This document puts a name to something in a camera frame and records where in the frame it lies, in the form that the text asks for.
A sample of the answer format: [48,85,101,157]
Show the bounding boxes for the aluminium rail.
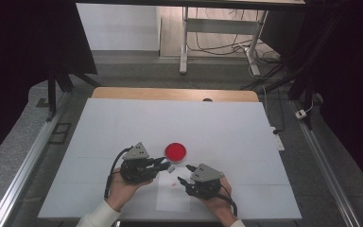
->
[0,93,72,227]
[289,99,362,227]

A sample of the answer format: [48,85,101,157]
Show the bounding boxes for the black floor bracket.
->
[47,122,73,146]

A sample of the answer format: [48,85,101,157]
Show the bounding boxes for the tangle of floor cables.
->
[185,8,282,64]

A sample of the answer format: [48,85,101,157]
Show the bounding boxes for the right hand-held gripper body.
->
[184,163,226,201]

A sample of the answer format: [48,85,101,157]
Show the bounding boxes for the black metal stand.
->
[240,46,318,131]
[45,67,102,123]

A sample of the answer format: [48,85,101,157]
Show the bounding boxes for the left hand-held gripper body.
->
[119,142,159,185]

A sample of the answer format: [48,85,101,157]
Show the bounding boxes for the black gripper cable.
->
[103,146,134,200]
[216,183,238,218]

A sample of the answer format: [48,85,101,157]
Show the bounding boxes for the white table cover board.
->
[37,97,303,220]

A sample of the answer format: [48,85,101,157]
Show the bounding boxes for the person's left hand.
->
[108,168,154,212]

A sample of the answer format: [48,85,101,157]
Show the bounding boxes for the red petri dish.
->
[164,142,187,165]

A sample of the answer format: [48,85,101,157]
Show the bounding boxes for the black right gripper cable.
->
[216,183,238,218]

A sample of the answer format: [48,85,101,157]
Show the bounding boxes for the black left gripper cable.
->
[103,146,134,200]

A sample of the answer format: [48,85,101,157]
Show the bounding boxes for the white desk frame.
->
[179,6,269,77]

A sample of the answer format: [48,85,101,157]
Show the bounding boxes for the white paper sheet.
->
[155,166,192,213]

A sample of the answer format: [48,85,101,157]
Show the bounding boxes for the black curtain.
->
[261,0,363,193]
[0,0,98,171]

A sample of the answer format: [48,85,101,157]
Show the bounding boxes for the white power strip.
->
[271,126,285,151]

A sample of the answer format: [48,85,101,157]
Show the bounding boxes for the person's right hand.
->
[198,176,238,226]

